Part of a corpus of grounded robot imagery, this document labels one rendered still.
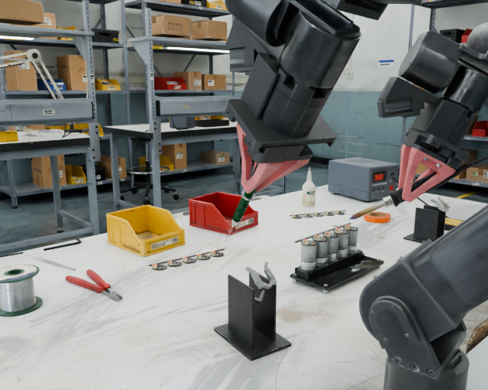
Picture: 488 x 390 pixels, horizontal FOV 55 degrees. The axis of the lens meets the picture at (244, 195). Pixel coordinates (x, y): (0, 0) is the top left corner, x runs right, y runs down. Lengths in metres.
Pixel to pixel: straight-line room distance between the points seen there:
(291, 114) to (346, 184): 0.88
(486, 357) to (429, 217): 0.41
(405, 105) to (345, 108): 5.69
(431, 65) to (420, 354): 0.44
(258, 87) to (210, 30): 3.10
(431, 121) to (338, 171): 0.63
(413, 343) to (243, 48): 0.32
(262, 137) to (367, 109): 5.80
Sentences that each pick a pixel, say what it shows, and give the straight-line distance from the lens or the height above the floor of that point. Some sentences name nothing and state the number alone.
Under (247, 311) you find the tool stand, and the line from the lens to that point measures 0.56.
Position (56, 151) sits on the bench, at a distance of 2.99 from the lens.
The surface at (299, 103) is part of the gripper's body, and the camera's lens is 0.43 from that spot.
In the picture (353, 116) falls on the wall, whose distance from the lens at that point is 6.34.
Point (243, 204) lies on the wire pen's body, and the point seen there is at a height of 0.91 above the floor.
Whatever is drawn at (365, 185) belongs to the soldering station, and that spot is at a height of 0.80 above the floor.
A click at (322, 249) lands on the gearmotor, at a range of 0.75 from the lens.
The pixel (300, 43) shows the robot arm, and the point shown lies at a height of 1.08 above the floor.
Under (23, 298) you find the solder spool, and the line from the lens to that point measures 0.71.
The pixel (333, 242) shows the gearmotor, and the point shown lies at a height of 0.80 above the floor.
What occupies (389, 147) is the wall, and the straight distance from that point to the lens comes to 6.08.
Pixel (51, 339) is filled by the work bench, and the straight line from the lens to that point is 0.64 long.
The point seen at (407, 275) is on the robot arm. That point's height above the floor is 0.90.
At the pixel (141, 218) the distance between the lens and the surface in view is 0.99.
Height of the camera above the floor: 1.05
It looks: 13 degrees down
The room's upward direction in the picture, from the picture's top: straight up
